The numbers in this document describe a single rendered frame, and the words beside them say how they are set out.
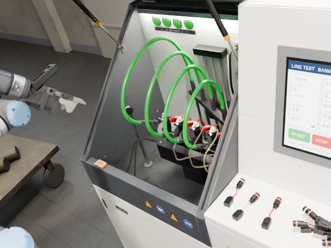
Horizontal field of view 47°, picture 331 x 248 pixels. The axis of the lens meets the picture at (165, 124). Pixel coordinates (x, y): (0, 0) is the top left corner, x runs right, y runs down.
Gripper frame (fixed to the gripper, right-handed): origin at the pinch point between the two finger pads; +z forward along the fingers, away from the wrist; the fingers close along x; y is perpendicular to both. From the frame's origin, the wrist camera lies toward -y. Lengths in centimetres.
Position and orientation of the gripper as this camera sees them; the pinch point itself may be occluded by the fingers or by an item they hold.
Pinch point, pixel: (80, 100)
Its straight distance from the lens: 143.1
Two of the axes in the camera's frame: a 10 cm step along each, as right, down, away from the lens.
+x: 5.2, 1.7, -8.4
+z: 8.0, 2.6, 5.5
